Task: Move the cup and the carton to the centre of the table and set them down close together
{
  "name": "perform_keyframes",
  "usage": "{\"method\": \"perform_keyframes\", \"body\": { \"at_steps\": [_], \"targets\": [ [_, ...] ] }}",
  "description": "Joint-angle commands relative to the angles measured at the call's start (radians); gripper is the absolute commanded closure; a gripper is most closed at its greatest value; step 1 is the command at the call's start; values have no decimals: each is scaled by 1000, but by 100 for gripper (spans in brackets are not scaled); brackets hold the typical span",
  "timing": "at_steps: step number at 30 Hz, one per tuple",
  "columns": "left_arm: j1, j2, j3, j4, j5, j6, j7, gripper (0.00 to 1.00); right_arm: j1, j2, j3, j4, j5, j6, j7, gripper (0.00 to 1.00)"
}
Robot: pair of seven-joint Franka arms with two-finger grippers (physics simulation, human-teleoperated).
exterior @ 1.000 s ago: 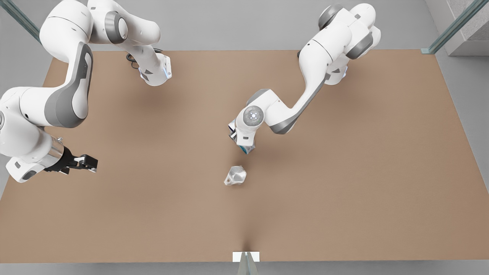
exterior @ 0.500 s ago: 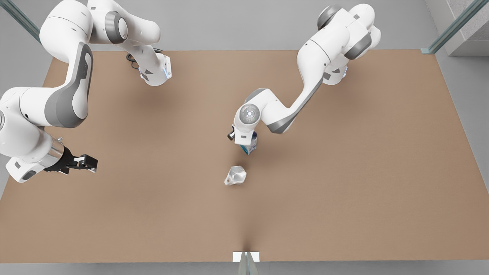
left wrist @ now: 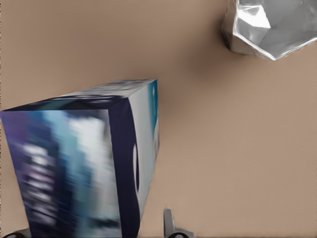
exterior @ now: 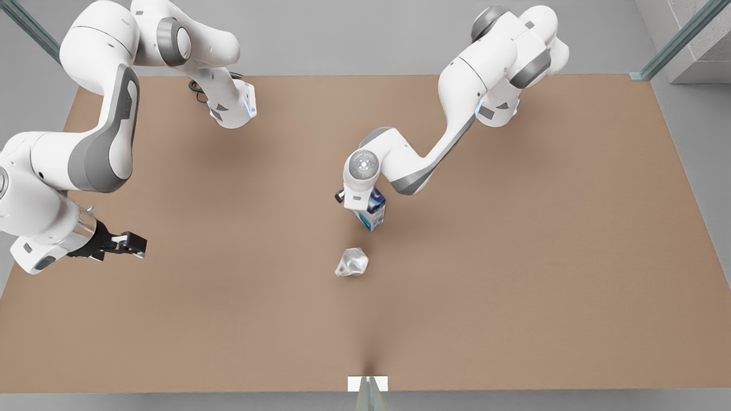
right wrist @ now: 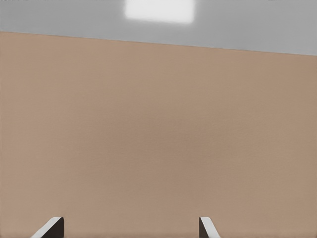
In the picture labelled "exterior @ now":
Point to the crumpled white paper ball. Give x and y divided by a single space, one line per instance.
352 262

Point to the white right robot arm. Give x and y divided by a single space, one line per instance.
97 85

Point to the silver frame post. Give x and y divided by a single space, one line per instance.
31 28
677 40
369 394

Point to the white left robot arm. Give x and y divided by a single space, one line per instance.
462 108

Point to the blue and white carton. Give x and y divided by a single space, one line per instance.
374 214

